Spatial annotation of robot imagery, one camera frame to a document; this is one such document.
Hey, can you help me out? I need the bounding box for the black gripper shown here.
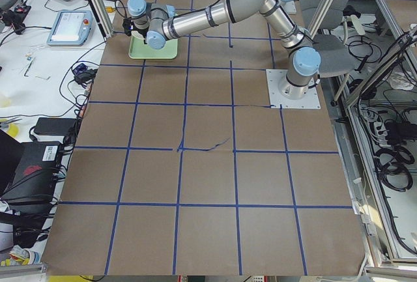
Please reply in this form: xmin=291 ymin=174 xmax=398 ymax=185
xmin=122 ymin=17 xmax=135 ymax=34

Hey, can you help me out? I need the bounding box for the mint green tray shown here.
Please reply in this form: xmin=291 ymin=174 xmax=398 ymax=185
xmin=128 ymin=31 xmax=178 ymax=60

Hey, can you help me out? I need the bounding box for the gold metal cylinder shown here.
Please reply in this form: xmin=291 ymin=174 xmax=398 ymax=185
xmin=106 ymin=7 xmax=116 ymax=13

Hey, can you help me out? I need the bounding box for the near teach pendant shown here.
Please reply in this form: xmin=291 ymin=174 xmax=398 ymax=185
xmin=46 ymin=10 xmax=93 ymax=46

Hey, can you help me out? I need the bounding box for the black power brick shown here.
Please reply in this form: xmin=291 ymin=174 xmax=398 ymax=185
xmin=33 ymin=117 xmax=76 ymax=136

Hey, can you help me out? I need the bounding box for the black laptop computer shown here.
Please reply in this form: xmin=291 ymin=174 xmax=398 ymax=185
xmin=1 ymin=131 xmax=63 ymax=214

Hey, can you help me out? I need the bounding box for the grey office chair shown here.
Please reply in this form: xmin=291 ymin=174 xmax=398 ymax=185
xmin=299 ymin=0 xmax=354 ymax=101

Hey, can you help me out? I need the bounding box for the aluminium frame post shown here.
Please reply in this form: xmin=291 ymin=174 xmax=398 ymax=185
xmin=87 ymin=0 xmax=113 ymax=39

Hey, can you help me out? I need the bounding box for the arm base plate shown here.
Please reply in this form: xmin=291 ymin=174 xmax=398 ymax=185
xmin=266 ymin=69 xmax=321 ymax=109
xmin=282 ymin=0 xmax=296 ymax=15

